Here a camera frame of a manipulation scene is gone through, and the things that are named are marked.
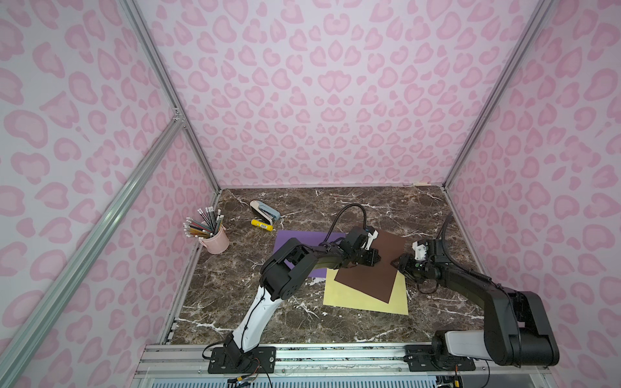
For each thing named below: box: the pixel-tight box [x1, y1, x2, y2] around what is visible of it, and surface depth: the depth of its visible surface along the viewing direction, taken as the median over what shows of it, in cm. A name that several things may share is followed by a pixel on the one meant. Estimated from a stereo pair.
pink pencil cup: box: [198, 224, 231, 255], surface depth 93 cm
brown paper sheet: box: [333, 230, 406, 304], surface depth 91 cm
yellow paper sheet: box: [323, 267, 409, 316], surface depth 88 cm
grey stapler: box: [249, 199, 281, 225], surface depth 109 cm
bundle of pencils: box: [182, 206, 224, 239], surface depth 92 cm
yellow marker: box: [250, 219, 275, 232], surface depth 106 cm
